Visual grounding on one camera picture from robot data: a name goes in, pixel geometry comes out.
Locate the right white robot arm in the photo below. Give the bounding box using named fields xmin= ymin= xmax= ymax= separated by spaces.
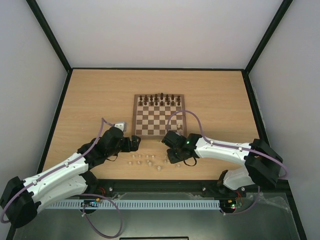
xmin=162 ymin=130 xmax=283 ymax=196

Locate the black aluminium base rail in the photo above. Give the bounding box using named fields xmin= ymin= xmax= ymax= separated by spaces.
xmin=82 ymin=178 xmax=291 ymax=200

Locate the white slotted cable duct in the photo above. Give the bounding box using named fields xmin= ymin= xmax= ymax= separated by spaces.
xmin=47 ymin=199 xmax=221 ymax=210

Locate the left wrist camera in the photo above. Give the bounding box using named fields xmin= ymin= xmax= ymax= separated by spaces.
xmin=113 ymin=121 xmax=127 ymax=132

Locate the black cage frame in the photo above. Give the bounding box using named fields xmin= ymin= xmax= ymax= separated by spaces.
xmin=0 ymin=0 xmax=320 ymax=240

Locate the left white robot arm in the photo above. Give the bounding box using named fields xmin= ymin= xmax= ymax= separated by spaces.
xmin=0 ymin=126 xmax=141 ymax=229

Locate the wooden chess board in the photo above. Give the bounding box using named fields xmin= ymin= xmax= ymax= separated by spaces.
xmin=132 ymin=93 xmax=187 ymax=140

